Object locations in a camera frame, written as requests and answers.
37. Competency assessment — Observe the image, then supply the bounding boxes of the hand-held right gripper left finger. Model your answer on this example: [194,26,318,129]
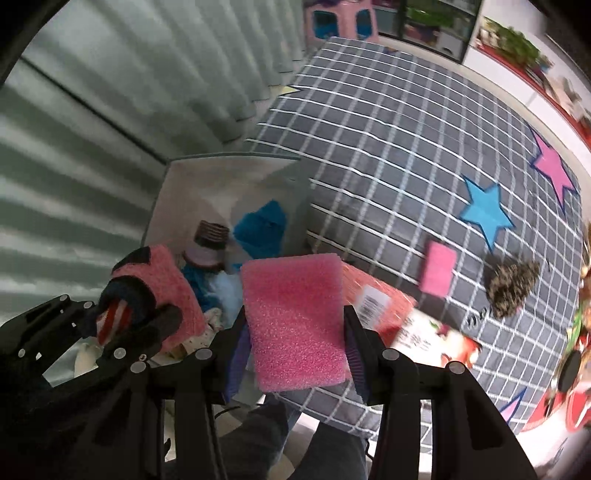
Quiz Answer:
[92,308,252,480]

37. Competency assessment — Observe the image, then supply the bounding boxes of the pile of packaged goods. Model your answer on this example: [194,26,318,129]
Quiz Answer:
[522,231,591,435]

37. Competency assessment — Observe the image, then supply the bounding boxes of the blue fluffy cloth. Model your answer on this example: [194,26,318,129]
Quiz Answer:
[233,199,289,257]
[180,265,222,315]

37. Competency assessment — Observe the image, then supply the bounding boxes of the brown and purple knitted hat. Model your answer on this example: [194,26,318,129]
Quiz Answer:
[182,220,230,273]

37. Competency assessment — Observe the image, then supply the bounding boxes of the red printed carton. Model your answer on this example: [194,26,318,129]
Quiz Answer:
[342,263,483,370]

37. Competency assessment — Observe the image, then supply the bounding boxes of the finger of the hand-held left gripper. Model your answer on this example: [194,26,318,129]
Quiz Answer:
[99,305,184,366]
[13,295,100,352]

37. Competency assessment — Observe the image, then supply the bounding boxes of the grey storage box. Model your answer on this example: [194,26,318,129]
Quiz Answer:
[44,151,317,407]

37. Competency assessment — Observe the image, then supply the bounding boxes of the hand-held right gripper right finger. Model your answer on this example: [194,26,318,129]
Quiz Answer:
[342,305,539,480]

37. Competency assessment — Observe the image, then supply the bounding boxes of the leopard print soft cloth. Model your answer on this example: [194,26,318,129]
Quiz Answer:
[487,258,541,319]

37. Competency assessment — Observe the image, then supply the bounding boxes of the cream speckled plush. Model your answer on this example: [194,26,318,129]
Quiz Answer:
[182,307,236,358]

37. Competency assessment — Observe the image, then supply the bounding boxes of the grey checked bedsheet with stars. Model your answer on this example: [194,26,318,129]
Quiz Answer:
[245,37,585,439]

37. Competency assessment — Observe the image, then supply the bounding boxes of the pink sponge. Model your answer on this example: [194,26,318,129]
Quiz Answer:
[111,244,207,352]
[240,253,350,393]
[419,240,458,296]

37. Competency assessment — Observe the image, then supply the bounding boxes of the grey-green curtain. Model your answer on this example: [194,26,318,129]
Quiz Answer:
[0,0,324,324]

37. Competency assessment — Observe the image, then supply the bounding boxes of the person's right leg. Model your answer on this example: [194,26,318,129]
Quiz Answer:
[286,422,370,480]

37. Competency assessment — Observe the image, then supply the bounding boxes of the person's leg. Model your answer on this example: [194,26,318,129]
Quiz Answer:
[286,422,370,480]
[203,401,296,480]

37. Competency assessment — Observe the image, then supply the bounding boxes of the person's left leg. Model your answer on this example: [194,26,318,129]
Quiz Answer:
[203,401,296,480]

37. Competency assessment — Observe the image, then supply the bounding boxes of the pink toy house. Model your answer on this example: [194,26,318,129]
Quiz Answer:
[305,0,379,47]

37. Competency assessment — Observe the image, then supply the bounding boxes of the dark glass-door cabinet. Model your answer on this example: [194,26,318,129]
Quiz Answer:
[372,0,483,63]

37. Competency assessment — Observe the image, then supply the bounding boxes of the green potted plants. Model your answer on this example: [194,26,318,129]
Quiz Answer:
[480,18,555,70]

